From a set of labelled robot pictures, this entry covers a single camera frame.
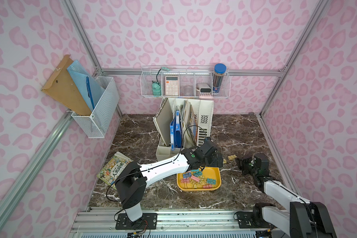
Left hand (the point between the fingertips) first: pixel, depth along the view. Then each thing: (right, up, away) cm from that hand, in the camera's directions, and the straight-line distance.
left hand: (217, 157), depth 79 cm
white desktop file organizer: (-4, +25, +21) cm, 33 cm away
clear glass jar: (-15, +39, +17) cm, 45 cm away
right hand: (+12, -1, +9) cm, 15 cm away
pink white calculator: (-25, +43, +16) cm, 52 cm away
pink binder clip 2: (-11, -13, +5) cm, 18 cm away
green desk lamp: (-34, +40, +11) cm, 54 cm away
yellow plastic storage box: (-1, -11, +10) cm, 15 cm away
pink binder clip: (-4, -17, +3) cm, 18 cm away
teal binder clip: (-9, -12, +9) cm, 17 cm away
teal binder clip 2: (-2, -15, +5) cm, 16 cm away
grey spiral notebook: (-29, +20, +4) cm, 36 cm away
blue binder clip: (-16, -12, +7) cm, 21 cm away
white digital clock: (-4, +40, +16) cm, 43 cm away
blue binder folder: (-22, +13, +5) cm, 26 cm away
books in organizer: (-15, +18, +7) cm, 24 cm away
